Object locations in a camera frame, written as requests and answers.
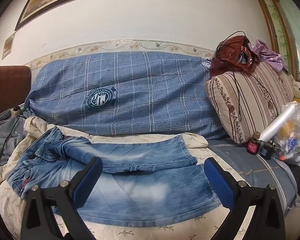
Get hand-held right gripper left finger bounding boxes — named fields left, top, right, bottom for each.
left=20, top=156, right=103, bottom=240

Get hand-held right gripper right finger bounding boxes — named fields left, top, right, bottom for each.
left=204, top=157, right=286, bottom=240

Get light blue denim pants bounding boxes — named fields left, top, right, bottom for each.
left=6, top=126, right=222, bottom=230

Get dark red small jar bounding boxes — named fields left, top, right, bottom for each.
left=246, top=131, right=262, bottom=155

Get dark blue small jar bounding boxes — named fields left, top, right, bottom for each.
left=260, top=141, right=277, bottom=160

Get cream leaf print blanket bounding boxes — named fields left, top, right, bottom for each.
left=0, top=116, right=255, bottom=240

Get roll of clear plastic bags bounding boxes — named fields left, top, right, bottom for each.
left=258, top=103, right=297, bottom=142

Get clear plastic bag of items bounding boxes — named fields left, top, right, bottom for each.
left=272, top=99, right=300, bottom=167

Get beige striped floral cushion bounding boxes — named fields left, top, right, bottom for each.
left=206, top=61, right=297, bottom=145

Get blue plaid bolster pillow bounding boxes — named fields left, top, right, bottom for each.
left=24, top=51, right=228, bottom=140

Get grey patterned cloth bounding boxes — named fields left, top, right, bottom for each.
left=0, top=105, right=28, bottom=171

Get brown wooden headboard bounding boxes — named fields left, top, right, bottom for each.
left=0, top=65, right=32, bottom=118

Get brown translucent plastic bag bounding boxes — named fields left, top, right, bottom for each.
left=209, top=35, right=257, bottom=77

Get purple cloth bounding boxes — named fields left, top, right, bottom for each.
left=249, top=39, right=288, bottom=72

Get small wall sticker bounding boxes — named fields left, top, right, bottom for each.
left=2, top=33, right=15, bottom=59

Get wooden window frame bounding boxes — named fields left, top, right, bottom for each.
left=247, top=0, right=300, bottom=83

